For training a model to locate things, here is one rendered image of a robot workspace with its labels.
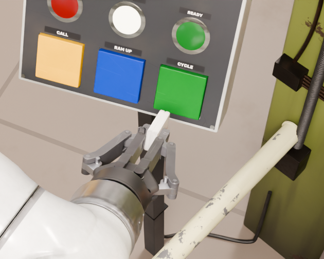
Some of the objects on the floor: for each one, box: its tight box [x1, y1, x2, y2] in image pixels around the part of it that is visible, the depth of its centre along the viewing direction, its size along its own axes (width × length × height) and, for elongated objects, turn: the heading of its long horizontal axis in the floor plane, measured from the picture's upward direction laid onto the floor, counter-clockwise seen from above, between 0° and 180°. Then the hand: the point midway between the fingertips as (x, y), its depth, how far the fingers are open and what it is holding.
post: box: [138, 112, 165, 256], centre depth 163 cm, size 4×4×108 cm
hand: (157, 130), depth 104 cm, fingers closed
